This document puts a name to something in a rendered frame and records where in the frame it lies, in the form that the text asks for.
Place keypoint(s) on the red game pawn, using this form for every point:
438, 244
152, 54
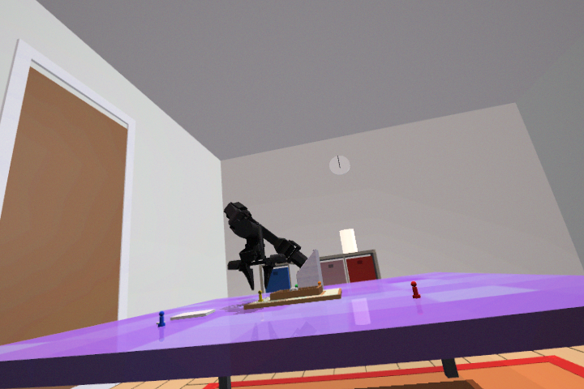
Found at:
415, 290

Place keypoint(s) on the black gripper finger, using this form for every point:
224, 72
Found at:
267, 273
249, 275

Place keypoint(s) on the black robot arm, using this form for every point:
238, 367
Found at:
243, 225

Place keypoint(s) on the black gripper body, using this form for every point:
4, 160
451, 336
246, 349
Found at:
274, 258

